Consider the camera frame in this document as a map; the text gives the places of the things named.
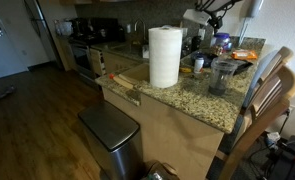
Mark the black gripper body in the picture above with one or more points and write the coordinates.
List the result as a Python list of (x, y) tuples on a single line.
[(215, 19)]

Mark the white bottle purple cap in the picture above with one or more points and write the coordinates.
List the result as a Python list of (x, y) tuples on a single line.
[(199, 65)]

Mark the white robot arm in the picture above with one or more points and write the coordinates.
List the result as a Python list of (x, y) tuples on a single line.
[(220, 4)]

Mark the black countertop appliance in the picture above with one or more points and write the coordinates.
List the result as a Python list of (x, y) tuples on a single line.
[(196, 43)]

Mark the dark blue bowl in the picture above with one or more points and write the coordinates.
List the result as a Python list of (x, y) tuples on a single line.
[(208, 57)]

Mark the white countertop container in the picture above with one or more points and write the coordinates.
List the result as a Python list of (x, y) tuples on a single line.
[(64, 28)]

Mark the clear jar blue lid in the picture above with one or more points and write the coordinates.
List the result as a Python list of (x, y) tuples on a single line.
[(223, 40)]

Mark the clear bag of nuts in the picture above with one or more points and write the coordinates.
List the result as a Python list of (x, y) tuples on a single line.
[(217, 50)]

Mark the orange snack package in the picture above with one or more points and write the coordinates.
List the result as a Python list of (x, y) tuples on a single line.
[(244, 55)]

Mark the black plastic tray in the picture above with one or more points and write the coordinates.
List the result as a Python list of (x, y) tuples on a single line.
[(244, 66)]

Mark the small yellow object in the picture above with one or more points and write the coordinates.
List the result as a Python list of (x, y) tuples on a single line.
[(185, 70)]

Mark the clear plastic blender cup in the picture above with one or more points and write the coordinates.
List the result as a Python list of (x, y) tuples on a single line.
[(220, 83)]

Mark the white paper towel roll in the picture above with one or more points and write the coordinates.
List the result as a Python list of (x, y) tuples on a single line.
[(165, 56)]

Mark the wooden chair grey backrest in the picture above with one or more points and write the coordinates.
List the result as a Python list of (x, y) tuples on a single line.
[(267, 66)]

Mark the metal sink faucet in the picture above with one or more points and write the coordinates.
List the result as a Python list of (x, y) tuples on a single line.
[(144, 31)]

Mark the wooden cutting board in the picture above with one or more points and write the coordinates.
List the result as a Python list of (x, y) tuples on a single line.
[(135, 74)]

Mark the beige sink cabinet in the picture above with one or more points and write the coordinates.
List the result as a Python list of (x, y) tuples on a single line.
[(115, 63)]

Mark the large wooden chair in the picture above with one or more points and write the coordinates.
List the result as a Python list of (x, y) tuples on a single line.
[(253, 133)]

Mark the beige kitchen island cabinet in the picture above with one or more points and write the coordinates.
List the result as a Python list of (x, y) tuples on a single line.
[(173, 140)]

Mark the black stove oven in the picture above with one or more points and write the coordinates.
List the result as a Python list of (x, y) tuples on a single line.
[(82, 56)]

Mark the stainless steel trash can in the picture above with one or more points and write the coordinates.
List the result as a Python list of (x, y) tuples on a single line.
[(110, 133)]

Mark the black bag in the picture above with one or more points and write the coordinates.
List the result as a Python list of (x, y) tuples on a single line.
[(290, 160)]

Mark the stainless steel refrigerator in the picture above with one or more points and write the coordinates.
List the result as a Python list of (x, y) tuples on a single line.
[(42, 26)]

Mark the white door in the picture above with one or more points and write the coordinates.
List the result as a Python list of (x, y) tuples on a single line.
[(7, 56)]

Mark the dark shoes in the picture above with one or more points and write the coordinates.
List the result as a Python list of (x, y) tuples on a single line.
[(3, 92)]

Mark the white wall outlet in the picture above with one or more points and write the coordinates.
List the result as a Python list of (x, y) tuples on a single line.
[(201, 34)]

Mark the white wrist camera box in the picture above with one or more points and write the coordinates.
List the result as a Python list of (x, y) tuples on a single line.
[(196, 16)]

